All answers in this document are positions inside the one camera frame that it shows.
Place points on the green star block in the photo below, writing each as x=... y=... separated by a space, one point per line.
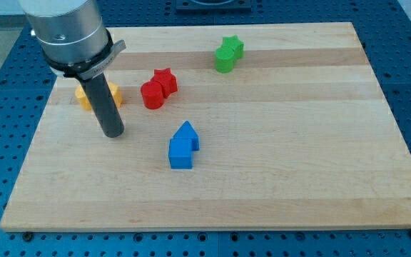
x=235 y=44

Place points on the wooden board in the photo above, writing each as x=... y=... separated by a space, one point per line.
x=298 y=136

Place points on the blue cube block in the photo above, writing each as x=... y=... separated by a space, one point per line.
x=180 y=153

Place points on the yellow hexagon block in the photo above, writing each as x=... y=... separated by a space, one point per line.
x=116 y=94

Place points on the yellow block behind rod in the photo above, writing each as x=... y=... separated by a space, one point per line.
x=82 y=98

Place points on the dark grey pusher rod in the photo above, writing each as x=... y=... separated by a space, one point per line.
x=99 y=96

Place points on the blue triangle block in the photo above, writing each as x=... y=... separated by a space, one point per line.
x=187 y=131

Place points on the red star block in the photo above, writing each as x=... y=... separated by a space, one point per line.
x=167 y=81

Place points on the green cylinder block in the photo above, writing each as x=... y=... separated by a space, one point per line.
x=224 y=59

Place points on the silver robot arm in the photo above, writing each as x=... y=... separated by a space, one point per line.
x=76 y=44

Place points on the red cylinder block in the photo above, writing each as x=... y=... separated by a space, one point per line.
x=152 y=95

